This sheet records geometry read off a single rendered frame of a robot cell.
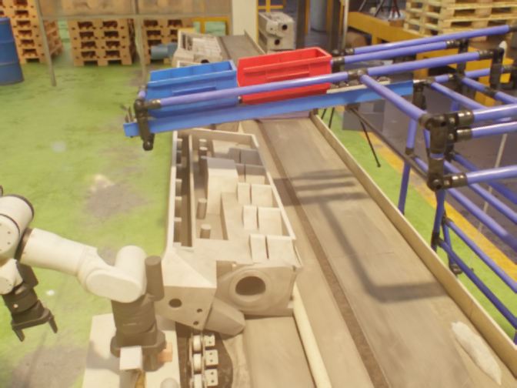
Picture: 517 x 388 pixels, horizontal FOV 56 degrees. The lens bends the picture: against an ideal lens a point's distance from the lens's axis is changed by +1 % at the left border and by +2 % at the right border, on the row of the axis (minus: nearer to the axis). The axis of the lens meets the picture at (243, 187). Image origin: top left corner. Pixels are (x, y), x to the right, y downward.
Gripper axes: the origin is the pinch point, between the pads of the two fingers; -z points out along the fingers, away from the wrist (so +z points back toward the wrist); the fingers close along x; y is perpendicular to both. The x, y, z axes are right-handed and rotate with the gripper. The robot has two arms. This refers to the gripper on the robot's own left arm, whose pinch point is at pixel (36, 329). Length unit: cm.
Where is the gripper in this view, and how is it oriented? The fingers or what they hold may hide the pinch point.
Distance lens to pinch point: 178.3
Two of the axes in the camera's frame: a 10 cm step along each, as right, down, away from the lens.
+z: -1.9, -8.7, -4.5
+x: 9.7, -2.3, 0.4
